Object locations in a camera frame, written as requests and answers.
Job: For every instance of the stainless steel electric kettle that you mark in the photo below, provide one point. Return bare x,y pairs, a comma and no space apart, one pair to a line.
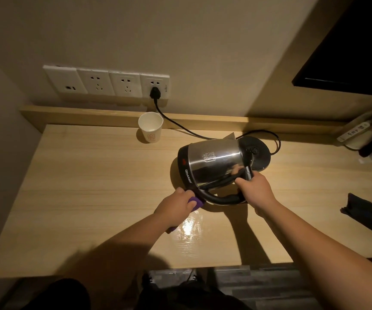
211,164

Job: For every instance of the black trousers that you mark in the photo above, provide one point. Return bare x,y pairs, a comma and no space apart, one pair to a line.
192,297

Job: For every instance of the white paper cup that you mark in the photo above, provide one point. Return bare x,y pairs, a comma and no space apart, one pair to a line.
150,125

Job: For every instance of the person's right hand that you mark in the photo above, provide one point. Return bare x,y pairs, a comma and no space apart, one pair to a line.
257,192

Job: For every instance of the white wall plate small ports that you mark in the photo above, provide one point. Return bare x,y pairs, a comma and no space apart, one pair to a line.
64,79

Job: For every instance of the black television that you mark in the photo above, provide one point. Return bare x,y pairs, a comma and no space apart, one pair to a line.
354,48

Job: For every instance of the person's left hand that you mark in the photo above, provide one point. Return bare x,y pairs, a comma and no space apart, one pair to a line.
173,208

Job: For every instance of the black left sleeve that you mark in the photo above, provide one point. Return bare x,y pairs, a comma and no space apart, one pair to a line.
60,295

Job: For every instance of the white wall power socket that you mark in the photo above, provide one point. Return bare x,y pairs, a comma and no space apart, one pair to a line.
126,83
164,85
96,81

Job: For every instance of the person's left forearm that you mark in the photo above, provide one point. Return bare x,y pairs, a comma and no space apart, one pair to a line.
114,258

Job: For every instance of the person's right forearm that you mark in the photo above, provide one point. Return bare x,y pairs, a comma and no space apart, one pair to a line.
328,255

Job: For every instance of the black cloth with white patch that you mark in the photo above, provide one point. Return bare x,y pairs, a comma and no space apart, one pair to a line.
363,213

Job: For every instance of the white bottle with label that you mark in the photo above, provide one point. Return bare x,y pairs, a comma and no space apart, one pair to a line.
360,130

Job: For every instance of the purple cloth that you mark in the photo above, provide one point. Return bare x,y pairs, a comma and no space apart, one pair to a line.
196,203

